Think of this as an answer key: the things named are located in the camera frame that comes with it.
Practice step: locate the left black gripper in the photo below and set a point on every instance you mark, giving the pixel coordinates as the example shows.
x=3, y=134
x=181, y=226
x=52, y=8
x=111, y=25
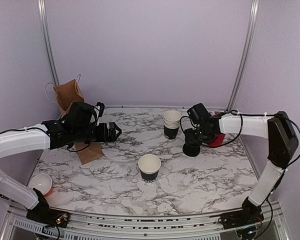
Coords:
x=112, y=137

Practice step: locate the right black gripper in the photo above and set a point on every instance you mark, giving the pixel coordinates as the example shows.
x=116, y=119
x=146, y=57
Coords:
x=190, y=138

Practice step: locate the single black paper cup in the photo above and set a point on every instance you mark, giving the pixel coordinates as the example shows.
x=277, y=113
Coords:
x=149, y=166

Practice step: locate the brown paper bag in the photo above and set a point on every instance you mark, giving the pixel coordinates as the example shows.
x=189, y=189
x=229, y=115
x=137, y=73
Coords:
x=67, y=94

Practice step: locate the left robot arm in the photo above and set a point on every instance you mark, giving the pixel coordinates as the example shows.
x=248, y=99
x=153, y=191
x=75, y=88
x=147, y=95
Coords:
x=19, y=141

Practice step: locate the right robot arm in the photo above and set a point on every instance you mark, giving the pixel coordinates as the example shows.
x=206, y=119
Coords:
x=281, y=137

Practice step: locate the red cylindrical container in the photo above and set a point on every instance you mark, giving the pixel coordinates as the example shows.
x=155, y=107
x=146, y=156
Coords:
x=218, y=138

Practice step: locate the stack of paper cups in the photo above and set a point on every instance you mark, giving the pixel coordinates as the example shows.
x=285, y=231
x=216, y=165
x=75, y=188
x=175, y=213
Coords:
x=171, y=124

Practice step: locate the orange white bowl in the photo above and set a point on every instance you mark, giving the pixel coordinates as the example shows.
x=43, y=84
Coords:
x=43, y=183

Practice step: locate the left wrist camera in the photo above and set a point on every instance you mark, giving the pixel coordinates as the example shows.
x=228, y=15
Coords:
x=99, y=108

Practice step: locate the front aluminium rail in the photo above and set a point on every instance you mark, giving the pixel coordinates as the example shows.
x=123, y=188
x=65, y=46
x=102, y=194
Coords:
x=221, y=225

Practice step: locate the right aluminium frame post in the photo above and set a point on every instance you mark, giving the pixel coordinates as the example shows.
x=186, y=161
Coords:
x=248, y=42

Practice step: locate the aluminium frame post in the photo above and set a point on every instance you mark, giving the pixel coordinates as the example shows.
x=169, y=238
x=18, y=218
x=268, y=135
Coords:
x=248, y=42
x=48, y=47

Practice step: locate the left aluminium frame post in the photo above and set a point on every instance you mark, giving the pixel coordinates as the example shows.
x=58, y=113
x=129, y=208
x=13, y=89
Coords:
x=48, y=47

